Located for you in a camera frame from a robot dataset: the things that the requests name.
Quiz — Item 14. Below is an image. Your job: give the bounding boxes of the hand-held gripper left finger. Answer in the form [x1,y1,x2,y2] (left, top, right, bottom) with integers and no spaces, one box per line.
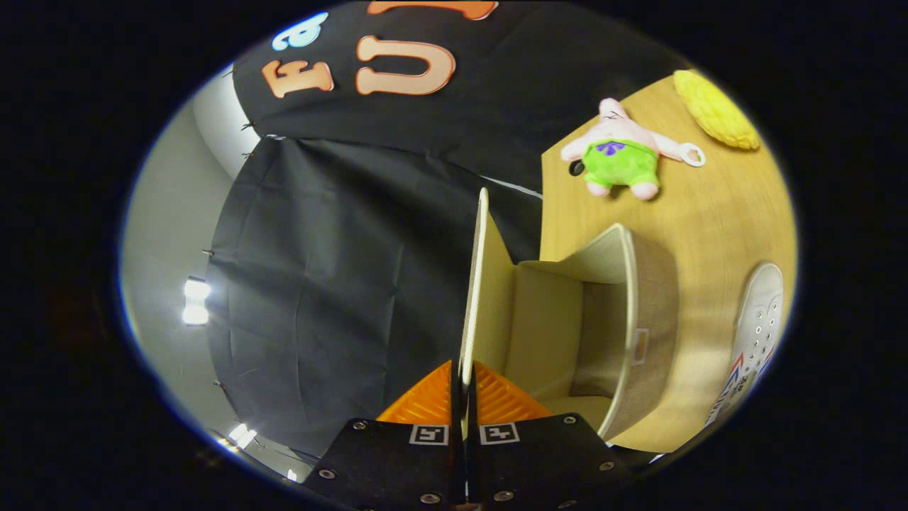
[304,359,467,511]

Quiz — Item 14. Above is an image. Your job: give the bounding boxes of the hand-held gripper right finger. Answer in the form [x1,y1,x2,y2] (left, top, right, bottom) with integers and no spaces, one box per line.
[466,359,633,511]

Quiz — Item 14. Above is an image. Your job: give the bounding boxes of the beige fabric storage box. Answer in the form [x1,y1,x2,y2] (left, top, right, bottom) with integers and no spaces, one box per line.
[460,188,680,442]

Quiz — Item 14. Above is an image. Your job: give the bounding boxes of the white canvas shoe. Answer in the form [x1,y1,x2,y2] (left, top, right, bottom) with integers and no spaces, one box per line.
[702,263,785,427]

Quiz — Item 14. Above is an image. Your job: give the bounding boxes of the pink starfish plush toy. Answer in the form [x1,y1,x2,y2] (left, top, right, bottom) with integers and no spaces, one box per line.
[560,98,707,201]

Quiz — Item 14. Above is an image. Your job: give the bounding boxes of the yellow plush cushion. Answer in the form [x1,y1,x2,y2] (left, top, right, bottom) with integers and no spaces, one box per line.
[672,69,761,151]

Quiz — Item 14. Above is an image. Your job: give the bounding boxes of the thin white cord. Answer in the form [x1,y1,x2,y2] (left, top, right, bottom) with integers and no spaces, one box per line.
[482,175,543,199]

